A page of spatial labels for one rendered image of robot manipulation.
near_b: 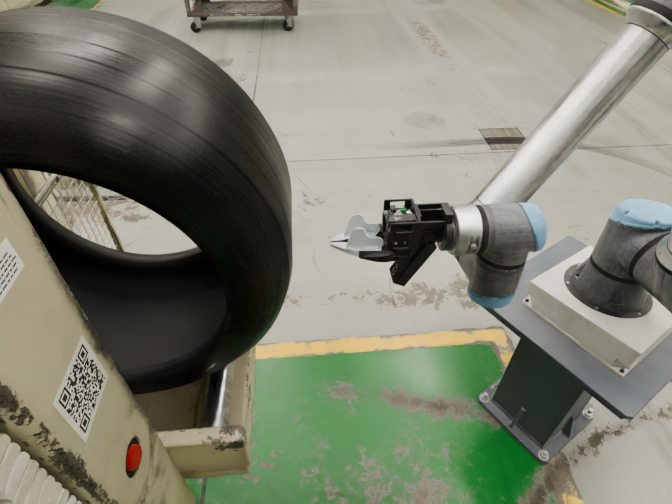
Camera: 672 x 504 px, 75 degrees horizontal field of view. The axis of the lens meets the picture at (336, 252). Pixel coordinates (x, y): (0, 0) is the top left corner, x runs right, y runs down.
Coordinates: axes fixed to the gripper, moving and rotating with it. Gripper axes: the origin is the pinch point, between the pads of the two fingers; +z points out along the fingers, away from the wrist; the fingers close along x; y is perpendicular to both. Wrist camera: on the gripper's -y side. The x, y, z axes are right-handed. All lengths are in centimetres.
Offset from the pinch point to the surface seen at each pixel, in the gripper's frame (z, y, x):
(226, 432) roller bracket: 19.3, -13.9, 26.5
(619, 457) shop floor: -102, -109, 1
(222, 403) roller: 21.2, -16.9, 19.8
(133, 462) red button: 27.6, -2.0, 35.1
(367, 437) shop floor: -13, -109, -14
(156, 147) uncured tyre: 20.4, 29.6, 16.4
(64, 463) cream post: 29, 11, 40
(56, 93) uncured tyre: 28.7, 35.1, 15.2
